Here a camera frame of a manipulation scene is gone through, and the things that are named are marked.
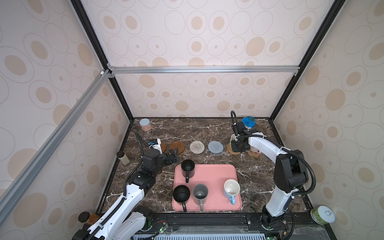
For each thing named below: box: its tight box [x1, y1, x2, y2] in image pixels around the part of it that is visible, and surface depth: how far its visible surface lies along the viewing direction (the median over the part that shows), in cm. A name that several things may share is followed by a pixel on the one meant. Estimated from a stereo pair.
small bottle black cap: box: [116, 150, 130, 166], surface depth 91 cm
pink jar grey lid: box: [139, 118, 152, 132], surface depth 113 cm
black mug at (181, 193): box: [173, 185, 191, 212], surface depth 77 cm
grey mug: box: [192, 183, 209, 212], surface depth 76 cm
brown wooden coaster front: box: [169, 140, 185, 154], surface depth 105 cm
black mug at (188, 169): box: [181, 159, 195, 184], surface depth 88 cm
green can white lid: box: [310, 205, 336, 225], surface depth 73 cm
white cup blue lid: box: [241, 116, 256, 130], surface depth 108 cm
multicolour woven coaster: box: [189, 140, 205, 154], surface depth 105 cm
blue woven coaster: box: [208, 140, 224, 154], surface depth 105 cm
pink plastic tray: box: [172, 164, 242, 211], surface depth 88 cm
